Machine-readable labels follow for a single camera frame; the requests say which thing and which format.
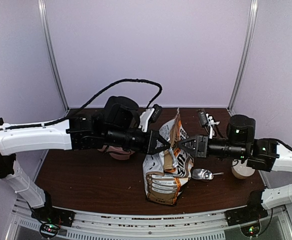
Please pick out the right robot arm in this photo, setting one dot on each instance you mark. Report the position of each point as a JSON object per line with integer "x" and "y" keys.
{"x": 264, "y": 154}

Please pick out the left aluminium frame post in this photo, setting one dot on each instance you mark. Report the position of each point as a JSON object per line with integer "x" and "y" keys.
{"x": 51, "y": 54}

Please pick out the pink double pet feeder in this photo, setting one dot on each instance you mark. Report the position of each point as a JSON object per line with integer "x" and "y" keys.
{"x": 116, "y": 152}

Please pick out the right aluminium frame post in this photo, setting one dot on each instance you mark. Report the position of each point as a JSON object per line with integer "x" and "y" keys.
{"x": 250, "y": 29}

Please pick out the beige ceramic bowl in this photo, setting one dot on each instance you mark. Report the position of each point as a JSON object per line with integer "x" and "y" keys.
{"x": 241, "y": 170}

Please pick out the metal scoop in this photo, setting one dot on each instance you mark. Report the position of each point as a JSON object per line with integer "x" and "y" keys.
{"x": 202, "y": 174}

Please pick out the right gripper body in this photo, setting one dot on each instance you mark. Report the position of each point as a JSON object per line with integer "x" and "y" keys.
{"x": 203, "y": 147}

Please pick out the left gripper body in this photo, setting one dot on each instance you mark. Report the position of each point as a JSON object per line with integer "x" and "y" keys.
{"x": 154, "y": 135}

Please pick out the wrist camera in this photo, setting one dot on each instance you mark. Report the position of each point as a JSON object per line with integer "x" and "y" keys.
{"x": 202, "y": 118}
{"x": 157, "y": 112}

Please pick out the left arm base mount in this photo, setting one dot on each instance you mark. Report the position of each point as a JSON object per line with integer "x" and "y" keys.
{"x": 51, "y": 219}

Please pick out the aluminium frame post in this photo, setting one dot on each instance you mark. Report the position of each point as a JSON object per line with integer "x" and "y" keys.
{"x": 51, "y": 54}
{"x": 250, "y": 29}

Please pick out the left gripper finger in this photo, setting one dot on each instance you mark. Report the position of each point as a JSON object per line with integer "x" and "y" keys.
{"x": 161, "y": 141}
{"x": 161, "y": 148}

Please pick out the pet food bag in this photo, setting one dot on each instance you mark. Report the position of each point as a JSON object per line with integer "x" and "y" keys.
{"x": 167, "y": 173}

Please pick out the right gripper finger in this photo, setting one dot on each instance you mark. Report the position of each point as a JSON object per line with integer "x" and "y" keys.
{"x": 189, "y": 149}
{"x": 190, "y": 142}

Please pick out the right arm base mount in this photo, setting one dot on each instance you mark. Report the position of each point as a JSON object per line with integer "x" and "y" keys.
{"x": 249, "y": 216}

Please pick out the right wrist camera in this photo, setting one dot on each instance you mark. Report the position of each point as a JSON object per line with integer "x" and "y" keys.
{"x": 202, "y": 118}

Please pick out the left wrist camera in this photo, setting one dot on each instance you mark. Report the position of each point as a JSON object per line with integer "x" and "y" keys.
{"x": 157, "y": 112}

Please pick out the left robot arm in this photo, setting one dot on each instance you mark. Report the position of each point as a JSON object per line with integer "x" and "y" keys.
{"x": 118, "y": 124}

